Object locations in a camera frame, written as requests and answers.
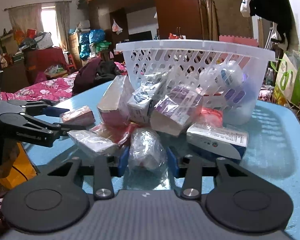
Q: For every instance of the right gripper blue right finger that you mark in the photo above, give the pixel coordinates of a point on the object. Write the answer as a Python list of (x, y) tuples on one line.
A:
[(172, 161)]

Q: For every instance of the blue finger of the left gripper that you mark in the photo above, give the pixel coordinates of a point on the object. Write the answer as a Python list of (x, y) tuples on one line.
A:
[(25, 128), (35, 108)]

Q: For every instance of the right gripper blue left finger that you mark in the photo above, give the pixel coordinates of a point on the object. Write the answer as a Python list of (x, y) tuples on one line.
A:
[(123, 161)]

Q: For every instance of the small clear bottle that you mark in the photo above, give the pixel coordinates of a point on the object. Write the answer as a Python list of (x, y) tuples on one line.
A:
[(146, 151)]

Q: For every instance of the white bottle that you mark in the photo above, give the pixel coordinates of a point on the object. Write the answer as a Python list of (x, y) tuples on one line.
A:
[(221, 77)]

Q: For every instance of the pink floral bedding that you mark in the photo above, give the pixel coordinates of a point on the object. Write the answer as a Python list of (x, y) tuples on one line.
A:
[(56, 90)]

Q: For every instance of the white wrapped flat packet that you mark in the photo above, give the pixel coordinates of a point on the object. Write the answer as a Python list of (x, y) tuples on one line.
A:
[(92, 144)]

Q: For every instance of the white blue medicine box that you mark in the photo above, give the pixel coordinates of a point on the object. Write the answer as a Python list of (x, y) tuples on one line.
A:
[(217, 142)]

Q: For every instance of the pink wrapped small packet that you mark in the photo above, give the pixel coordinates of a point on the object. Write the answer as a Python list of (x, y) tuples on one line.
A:
[(83, 116)]

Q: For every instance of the purple white wrapped box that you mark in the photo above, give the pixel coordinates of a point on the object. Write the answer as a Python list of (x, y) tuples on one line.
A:
[(176, 111)]

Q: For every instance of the white pink tissue box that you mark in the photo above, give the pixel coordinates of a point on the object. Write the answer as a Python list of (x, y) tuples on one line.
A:
[(113, 107)]

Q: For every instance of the grey white wrapped box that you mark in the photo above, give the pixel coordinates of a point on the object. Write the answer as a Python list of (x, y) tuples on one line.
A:
[(142, 101)]

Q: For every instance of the red wrapped packet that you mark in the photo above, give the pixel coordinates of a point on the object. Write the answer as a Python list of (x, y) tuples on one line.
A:
[(210, 117)]

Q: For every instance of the dark purple clothing pile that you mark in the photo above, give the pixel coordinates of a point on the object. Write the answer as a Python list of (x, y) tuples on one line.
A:
[(96, 72)]

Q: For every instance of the window curtain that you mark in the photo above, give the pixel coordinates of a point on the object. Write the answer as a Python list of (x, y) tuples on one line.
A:
[(26, 17)]

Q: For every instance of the white plastic laundry basket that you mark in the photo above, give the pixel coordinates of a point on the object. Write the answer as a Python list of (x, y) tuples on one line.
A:
[(184, 60)]

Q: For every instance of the pink foam mat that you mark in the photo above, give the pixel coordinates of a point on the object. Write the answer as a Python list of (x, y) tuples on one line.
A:
[(239, 40)]

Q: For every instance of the brown wooden door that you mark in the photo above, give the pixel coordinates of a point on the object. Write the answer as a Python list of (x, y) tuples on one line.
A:
[(230, 20)]

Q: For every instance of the green white shopping bag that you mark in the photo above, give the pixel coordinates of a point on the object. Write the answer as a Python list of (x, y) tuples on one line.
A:
[(287, 81)]

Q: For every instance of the dark red wooden wardrobe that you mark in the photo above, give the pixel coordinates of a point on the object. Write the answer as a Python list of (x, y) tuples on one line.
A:
[(173, 16)]

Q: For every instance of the white black hanging garment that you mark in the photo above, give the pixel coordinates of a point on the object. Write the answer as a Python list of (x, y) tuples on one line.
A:
[(278, 12)]

